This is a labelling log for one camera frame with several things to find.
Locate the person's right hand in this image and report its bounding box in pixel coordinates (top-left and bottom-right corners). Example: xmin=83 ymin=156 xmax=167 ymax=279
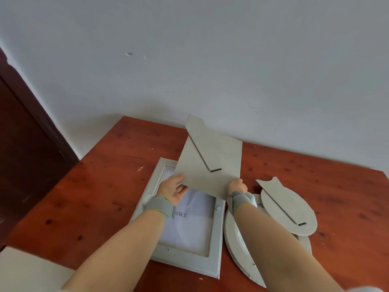
xmin=228 ymin=178 xmax=248 ymax=197

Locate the person's left hand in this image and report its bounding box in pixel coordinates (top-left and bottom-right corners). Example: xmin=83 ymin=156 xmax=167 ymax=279
xmin=158 ymin=175 xmax=189 ymax=207

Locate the grey rectangular backing board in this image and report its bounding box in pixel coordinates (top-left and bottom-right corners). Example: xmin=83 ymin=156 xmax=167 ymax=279
xmin=174 ymin=115 xmax=243 ymax=201

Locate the person's right forearm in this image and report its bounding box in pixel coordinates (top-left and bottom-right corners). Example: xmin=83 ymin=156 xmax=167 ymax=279
xmin=233 ymin=203 xmax=345 ymax=292

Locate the person's left forearm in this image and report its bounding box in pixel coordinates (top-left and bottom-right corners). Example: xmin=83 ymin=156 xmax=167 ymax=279
xmin=62 ymin=207 xmax=167 ymax=292

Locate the grey right wrist band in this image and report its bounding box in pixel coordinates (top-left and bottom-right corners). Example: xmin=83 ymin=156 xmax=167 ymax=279
xmin=230 ymin=191 xmax=258 ymax=211

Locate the grey wrist band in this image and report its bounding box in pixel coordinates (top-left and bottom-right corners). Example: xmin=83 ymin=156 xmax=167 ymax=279
xmin=230 ymin=191 xmax=258 ymax=211
xmin=145 ymin=194 xmax=176 ymax=219

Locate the grey left wrist band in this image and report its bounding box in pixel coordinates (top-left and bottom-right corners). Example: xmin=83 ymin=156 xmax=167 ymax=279
xmin=145 ymin=194 xmax=176 ymax=219

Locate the white paper sheet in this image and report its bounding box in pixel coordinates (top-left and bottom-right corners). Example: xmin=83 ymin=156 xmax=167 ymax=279
xmin=157 ymin=186 xmax=215 ymax=250

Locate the grey oval backing board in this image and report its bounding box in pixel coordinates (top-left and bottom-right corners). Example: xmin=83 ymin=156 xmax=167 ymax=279
xmin=255 ymin=176 xmax=318 ymax=237

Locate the dark brown wooden door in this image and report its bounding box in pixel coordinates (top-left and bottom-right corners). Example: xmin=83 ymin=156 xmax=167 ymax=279
xmin=0 ymin=47 xmax=80 ymax=250

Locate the cream white cloth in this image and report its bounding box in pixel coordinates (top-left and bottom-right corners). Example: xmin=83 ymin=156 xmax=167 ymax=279
xmin=0 ymin=246 xmax=76 ymax=292

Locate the grey oval photo frame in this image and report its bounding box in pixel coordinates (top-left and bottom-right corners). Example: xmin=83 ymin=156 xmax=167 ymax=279
xmin=223 ymin=193 xmax=313 ymax=289

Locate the grey rectangular photo frame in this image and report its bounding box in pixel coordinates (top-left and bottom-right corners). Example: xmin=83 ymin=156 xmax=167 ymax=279
xmin=129 ymin=157 xmax=226 ymax=280

